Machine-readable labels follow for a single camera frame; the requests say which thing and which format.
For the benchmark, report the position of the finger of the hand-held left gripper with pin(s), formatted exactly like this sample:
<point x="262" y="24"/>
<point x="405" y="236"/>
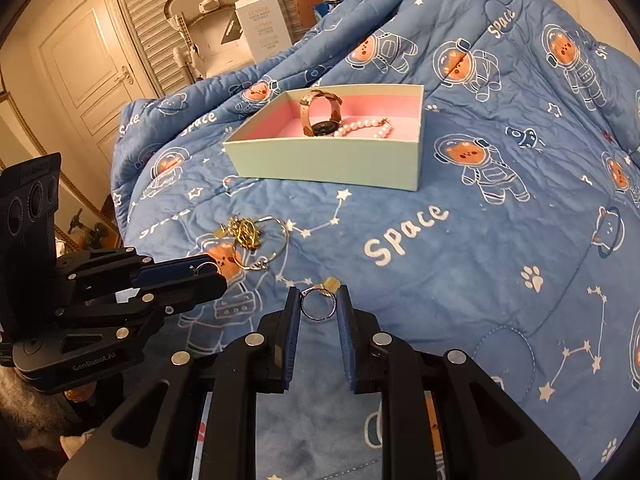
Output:
<point x="165" y="272"/>
<point x="195" y="292"/>

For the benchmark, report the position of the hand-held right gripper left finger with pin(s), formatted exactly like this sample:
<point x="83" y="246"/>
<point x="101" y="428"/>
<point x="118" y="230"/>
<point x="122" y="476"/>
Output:
<point x="291" y="345"/>

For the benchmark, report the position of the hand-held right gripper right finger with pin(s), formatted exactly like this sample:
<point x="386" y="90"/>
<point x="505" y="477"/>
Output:
<point x="346" y="345"/>

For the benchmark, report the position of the pale green box pink inside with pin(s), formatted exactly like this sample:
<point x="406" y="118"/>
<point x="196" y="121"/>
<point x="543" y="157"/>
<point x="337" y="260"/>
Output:
<point x="320" y="165"/>

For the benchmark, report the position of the small tricycle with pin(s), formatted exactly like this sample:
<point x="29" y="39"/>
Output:
<point x="95" y="232"/>

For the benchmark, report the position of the blue astronaut bear blanket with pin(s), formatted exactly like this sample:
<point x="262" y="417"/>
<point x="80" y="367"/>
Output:
<point x="450" y="260"/>

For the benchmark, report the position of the white panelled door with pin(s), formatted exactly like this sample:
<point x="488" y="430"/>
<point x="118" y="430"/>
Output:
<point x="90" y="70"/>

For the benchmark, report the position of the louvered closet doors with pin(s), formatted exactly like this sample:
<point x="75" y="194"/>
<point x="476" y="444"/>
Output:
<point x="145" y="20"/>

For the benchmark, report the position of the white high chair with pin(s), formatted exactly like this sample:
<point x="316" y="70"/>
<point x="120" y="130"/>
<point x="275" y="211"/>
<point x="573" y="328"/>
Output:
<point x="210" y="35"/>

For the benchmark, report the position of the tall white carton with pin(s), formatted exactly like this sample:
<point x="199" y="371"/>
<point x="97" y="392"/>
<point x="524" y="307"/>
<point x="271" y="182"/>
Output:
<point x="262" y="20"/>

